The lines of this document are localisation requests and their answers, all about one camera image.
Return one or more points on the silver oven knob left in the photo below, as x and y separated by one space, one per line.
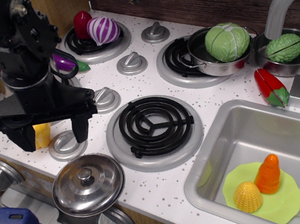
9 176

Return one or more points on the silver stove knob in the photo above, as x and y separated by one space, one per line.
132 64
155 34
106 100
64 147

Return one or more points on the shiny steel pot lid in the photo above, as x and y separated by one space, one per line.
88 185

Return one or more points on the front black stove burner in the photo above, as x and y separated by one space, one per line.
154 133

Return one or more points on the red toy chili pepper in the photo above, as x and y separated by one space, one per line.
273 91

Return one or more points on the purple toy eggplant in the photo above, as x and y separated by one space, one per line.
67 65

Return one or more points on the yellow toy food piece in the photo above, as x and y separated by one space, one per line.
42 135

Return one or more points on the small steel pot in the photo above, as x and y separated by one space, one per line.
279 69

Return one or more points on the silver stove knob top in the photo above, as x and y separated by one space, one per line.
155 34

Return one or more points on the light green plate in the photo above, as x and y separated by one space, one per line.
279 207

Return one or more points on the yellow toy corn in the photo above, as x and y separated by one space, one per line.
247 197

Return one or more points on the silver stove knob front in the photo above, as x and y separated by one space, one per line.
64 147

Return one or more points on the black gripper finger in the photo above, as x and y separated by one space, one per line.
80 127
24 137

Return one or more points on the purple white toy onion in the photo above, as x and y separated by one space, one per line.
103 30

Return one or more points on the orange toy carrot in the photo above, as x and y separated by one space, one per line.
268 177

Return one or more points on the silver stove knob lower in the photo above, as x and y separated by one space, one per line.
106 100

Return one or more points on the green toy cabbage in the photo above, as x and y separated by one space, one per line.
227 42

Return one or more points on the dark red toy vegetable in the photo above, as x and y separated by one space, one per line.
80 23

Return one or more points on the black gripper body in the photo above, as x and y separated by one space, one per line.
43 100

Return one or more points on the back left stove burner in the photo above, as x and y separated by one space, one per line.
87 50

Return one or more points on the silver sink basin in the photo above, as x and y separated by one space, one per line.
242 132

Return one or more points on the green toy bitter gourd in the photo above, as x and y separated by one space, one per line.
284 49

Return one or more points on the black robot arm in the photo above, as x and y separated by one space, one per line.
27 43

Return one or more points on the silver stove knob middle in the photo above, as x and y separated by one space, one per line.
132 64

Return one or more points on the steel pot with handles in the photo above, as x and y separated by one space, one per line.
204 62

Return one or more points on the back right stove burner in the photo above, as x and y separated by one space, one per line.
174 65

